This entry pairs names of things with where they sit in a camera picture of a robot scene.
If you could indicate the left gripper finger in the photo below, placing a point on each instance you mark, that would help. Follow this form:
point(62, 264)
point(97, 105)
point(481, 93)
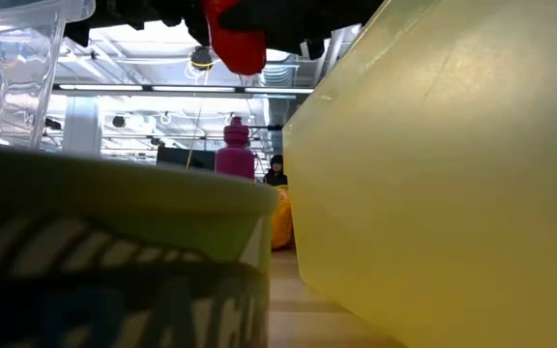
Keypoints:
point(196, 21)
point(254, 12)

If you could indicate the red toy pepper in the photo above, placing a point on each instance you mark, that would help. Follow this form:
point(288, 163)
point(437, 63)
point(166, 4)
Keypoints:
point(237, 48)

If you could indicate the purple plastic bottle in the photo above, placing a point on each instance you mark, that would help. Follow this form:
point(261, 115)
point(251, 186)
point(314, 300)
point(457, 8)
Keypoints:
point(235, 159)

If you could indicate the clear plastic container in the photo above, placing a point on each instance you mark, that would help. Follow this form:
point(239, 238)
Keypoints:
point(27, 72)

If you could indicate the yellow plastic container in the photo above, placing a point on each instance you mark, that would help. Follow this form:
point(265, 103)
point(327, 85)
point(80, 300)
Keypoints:
point(428, 193)

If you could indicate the long ceiling light strip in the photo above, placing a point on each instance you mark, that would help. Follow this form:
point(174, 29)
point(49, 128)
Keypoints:
point(191, 89)

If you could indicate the dark background monitor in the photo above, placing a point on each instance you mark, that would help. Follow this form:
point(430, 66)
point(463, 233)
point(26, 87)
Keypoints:
point(177, 158)

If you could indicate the white pillar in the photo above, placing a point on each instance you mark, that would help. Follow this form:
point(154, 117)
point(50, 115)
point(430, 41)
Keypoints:
point(81, 125)

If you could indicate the person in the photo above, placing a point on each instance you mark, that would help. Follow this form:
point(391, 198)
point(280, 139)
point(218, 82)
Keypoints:
point(276, 174)

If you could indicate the green labelled tin can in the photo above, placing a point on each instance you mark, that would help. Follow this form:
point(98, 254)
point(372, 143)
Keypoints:
point(114, 217)

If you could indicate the silver ventilation duct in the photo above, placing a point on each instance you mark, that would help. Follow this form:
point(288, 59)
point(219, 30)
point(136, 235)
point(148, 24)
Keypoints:
point(278, 75)

